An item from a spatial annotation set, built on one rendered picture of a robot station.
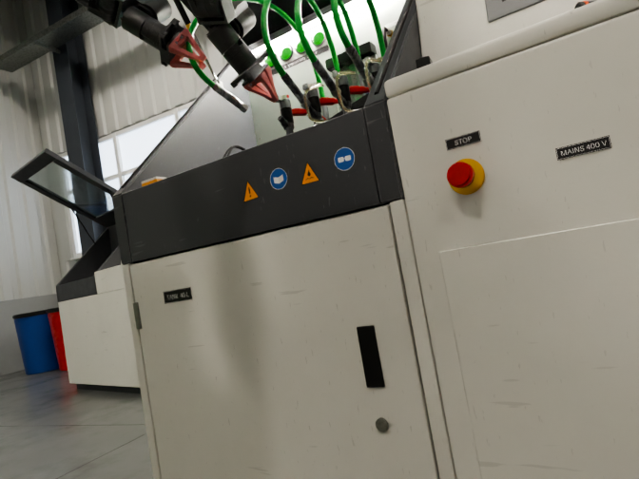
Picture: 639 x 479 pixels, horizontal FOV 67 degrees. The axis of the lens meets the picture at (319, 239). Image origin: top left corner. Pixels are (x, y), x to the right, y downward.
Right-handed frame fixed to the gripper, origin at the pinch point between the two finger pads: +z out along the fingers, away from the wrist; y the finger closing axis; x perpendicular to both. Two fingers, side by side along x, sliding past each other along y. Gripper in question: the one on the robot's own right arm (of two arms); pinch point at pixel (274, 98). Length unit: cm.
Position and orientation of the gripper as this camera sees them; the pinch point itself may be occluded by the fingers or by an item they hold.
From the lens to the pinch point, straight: 119.0
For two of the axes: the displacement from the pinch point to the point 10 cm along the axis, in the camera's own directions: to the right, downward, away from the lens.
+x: -6.8, 1.9, 7.0
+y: 3.9, -7.1, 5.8
